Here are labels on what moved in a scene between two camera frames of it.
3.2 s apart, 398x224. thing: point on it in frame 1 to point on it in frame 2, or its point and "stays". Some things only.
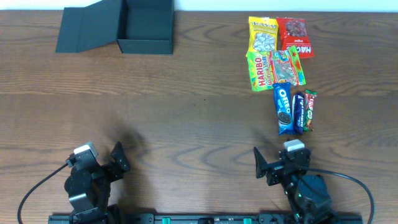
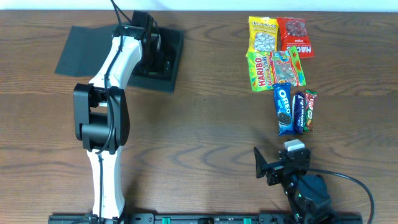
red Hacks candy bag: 293,32 stays
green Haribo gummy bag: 269,67 stays
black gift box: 140,27 to 86,45
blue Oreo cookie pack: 284,106 stays
